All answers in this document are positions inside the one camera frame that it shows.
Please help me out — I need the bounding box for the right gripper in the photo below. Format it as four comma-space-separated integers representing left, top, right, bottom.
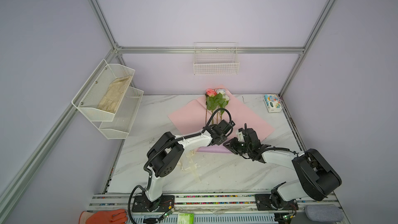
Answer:
222, 138, 252, 155

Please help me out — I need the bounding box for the pink purple wrapping paper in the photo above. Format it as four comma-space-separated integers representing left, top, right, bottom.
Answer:
167, 84, 275, 155

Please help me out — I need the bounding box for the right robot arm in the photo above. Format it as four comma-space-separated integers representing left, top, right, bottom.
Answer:
223, 127, 342, 209

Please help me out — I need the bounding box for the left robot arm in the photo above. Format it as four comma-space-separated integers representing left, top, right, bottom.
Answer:
134, 108, 235, 212

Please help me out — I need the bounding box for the cream printed ribbon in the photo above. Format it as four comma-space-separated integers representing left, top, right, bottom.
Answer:
178, 150, 202, 183

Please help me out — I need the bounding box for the tissue pack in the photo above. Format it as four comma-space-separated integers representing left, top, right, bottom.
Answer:
264, 94, 283, 113

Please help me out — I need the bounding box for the green label box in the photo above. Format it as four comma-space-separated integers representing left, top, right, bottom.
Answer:
177, 213, 194, 224

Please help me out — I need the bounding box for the lower white mesh shelf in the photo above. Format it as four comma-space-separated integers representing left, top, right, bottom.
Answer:
99, 87, 144, 140

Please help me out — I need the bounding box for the white mesh shelf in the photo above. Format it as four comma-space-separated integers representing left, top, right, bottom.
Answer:
99, 87, 144, 140
72, 60, 135, 122

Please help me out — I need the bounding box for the grey sponge pad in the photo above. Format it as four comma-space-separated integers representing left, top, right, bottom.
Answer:
305, 205, 344, 223

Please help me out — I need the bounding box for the beige cloth in shelf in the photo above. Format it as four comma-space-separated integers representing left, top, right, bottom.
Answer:
97, 76, 132, 114

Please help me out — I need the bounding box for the orange rubber glove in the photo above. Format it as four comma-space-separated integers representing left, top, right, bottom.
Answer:
78, 209, 128, 224

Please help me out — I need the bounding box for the upper white mesh shelf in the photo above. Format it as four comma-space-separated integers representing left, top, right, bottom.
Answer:
72, 60, 135, 122

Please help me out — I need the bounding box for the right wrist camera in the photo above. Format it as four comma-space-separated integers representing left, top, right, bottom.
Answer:
237, 131, 245, 143

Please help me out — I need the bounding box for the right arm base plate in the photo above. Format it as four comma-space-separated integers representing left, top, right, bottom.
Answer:
255, 194, 298, 211

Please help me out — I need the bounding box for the white wire wall basket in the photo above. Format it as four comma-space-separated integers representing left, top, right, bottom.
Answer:
193, 42, 240, 75

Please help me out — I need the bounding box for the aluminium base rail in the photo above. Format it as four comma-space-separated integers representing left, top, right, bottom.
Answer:
88, 192, 348, 224

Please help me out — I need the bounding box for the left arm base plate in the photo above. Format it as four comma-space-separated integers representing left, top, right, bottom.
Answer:
130, 195, 175, 213

